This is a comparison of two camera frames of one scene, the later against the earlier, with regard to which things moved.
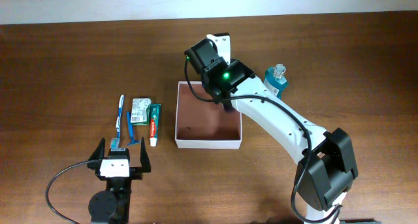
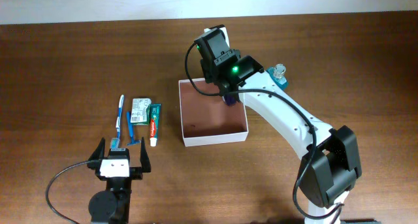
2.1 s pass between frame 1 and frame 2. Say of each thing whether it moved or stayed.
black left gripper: stayed
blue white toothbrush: stayed
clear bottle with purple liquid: moved
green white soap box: stayed
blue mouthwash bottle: stayed
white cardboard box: moved
